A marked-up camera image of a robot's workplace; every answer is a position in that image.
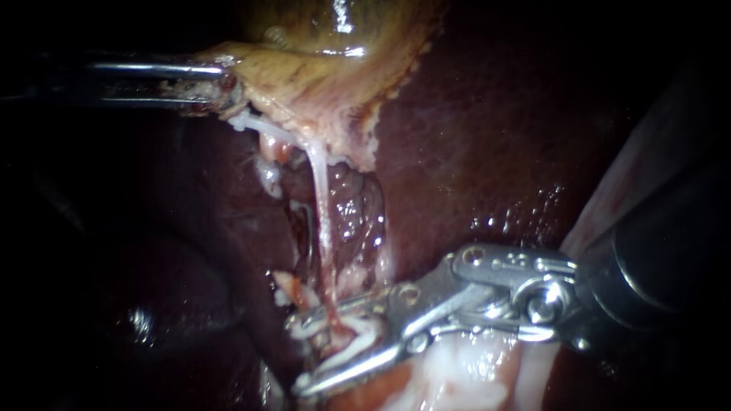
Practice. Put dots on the right arm instrument jaw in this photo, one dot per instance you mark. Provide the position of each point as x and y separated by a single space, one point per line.
394 351
400 299

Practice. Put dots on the left arm instrument jaw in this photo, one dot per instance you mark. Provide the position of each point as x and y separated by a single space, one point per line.
165 101
160 69

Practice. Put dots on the right arm instrument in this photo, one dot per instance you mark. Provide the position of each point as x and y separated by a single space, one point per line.
531 291

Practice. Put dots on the white clip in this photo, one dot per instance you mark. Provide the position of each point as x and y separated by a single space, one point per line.
365 341

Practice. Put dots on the gallbladder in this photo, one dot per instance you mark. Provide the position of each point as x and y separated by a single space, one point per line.
320 74

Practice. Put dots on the dark right arm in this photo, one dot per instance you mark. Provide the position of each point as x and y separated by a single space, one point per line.
657 257

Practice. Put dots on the pale fatty tissue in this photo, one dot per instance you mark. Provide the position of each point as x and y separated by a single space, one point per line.
269 178
292 288
468 371

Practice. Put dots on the dark red liver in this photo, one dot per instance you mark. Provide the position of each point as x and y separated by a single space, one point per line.
485 160

